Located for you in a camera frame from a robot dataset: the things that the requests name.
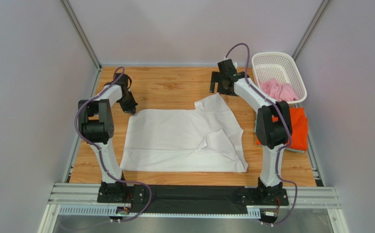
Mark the white t shirt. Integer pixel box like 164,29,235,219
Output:
120,94,248,173

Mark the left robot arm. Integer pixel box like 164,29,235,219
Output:
74,73,138,203

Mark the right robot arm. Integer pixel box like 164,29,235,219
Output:
210,59,292,206

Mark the white plastic laundry basket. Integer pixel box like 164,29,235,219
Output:
250,52,307,105

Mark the pink t shirt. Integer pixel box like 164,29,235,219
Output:
261,79,299,101

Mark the folded orange t shirt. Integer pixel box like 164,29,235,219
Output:
256,106,309,151

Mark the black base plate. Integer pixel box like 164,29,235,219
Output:
109,184,289,215

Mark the left corner aluminium post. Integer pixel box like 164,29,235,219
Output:
59,0,102,71

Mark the corner aluminium post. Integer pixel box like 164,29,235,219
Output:
292,0,332,62
59,0,102,71

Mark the aluminium frame rail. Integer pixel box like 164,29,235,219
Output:
48,183,341,219

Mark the right corner aluminium post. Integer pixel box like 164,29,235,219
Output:
292,0,332,62

